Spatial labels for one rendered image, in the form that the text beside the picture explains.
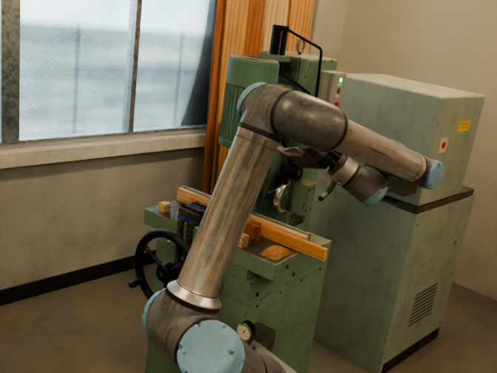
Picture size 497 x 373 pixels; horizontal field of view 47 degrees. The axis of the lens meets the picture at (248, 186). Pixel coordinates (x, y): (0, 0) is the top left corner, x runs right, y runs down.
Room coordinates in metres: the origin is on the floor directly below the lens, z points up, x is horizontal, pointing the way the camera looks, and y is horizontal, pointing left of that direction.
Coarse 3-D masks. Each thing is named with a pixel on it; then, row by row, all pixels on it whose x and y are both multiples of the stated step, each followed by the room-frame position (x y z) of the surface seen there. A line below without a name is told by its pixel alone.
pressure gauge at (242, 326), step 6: (240, 324) 1.66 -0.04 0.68; (246, 324) 1.64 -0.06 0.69; (252, 324) 1.66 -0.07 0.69; (240, 330) 1.65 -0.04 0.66; (246, 330) 1.64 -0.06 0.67; (252, 330) 1.64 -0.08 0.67; (240, 336) 1.65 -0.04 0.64; (246, 336) 1.64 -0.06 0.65; (252, 336) 1.64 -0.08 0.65; (246, 342) 1.66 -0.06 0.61
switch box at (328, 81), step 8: (320, 72) 2.14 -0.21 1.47; (328, 72) 2.13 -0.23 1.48; (336, 72) 2.16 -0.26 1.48; (320, 80) 2.14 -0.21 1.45; (328, 80) 2.12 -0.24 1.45; (336, 80) 2.12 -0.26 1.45; (344, 80) 2.18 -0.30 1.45; (320, 88) 2.14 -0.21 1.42; (328, 88) 2.12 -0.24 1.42; (336, 88) 2.13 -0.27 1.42; (320, 96) 2.13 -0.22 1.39; (328, 96) 2.11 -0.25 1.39
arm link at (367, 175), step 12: (360, 168) 1.74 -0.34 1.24; (372, 168) 1.75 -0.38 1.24; (348, 180) 1.71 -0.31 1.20; (360, 180) 1.71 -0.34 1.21; (372, 180) 1.72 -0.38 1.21; (384, 180) 1.74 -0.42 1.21; (360, 192) 1.71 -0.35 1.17; (372, 192) 1.71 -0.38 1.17; (384, 192) 1.71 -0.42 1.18; (372, 204) 1.71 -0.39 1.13
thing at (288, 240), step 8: (192, 200) 2.08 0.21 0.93; (200, 200) 2.08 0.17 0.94; (264, 224) 1.91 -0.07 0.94; (264, 232) 1.89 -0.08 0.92; (272, 232) 1.87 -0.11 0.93; (280, 232) 1.86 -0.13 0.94; (272, 240) 1.87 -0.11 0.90; (280, 240) 1.85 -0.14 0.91; (288, 240) 1.83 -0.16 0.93; (296, 240) 1.82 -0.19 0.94; (304, 240) 1.82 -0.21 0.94; (296, 248) 1.81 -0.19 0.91; (304, 248) 1.80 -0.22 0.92; (312, 248) 1.78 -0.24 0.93; (320, 248) 1.77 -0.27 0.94; (312, 256) 1.78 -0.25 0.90; (320, 256) 1.76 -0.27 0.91
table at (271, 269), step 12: (144, 216) 2.01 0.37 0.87; (156, 216) 1.97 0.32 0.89; (168, 216) 1.96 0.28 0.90; (156, 228) 1.97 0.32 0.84; (168, 228) 1.94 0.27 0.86; (264, 240) 1.86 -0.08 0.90; (240, 252) 1.75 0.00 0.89; (252, 252) 1.74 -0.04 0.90; (300, 252) 1.80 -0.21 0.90; (240, 264) 1.75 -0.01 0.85; (252, 264) 1.72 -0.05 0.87; (264, 264) 1.70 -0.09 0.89; (276, 264) 1.68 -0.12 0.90; (288, 264) 1.75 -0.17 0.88; (300, 264) 1.82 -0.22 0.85; (264, 276) 1.69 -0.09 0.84; (276, 276) 1.69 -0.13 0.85
